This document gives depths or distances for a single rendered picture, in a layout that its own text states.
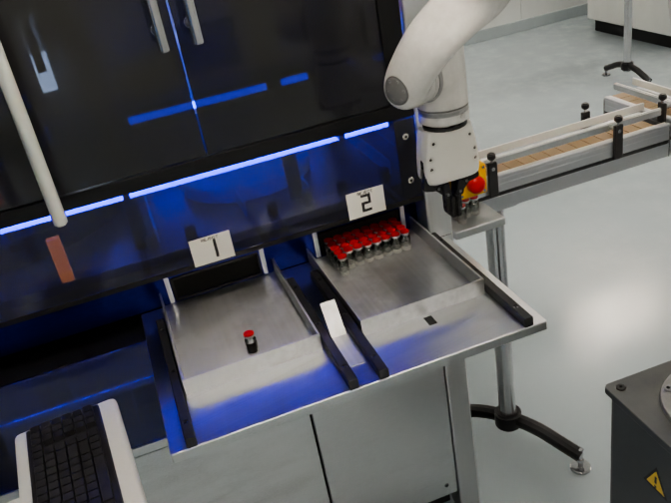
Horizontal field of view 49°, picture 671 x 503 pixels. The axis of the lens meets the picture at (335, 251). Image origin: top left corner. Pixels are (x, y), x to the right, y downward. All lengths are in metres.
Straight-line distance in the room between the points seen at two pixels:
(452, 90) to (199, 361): 0.68
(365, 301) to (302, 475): 0.59
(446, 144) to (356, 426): 0.86
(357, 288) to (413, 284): 0.12
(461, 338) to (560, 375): 1.34
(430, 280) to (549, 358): 1.27
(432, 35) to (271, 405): 0.66
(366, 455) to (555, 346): 1.08
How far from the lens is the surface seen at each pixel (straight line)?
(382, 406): 1.88
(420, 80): 1.14
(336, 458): 1.92
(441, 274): 1.56
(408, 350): 1.35
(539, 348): 2.80
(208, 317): 1.57
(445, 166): 1.28
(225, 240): 1.53
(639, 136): 2.06
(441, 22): 1.12
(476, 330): 1.38
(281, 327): 1.48
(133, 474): 1.38
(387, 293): 1.51
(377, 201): 1.60
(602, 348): 2.81
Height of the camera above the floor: 1.68
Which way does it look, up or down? 28 degrees down
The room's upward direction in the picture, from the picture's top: 11 degrees counter-clockwise
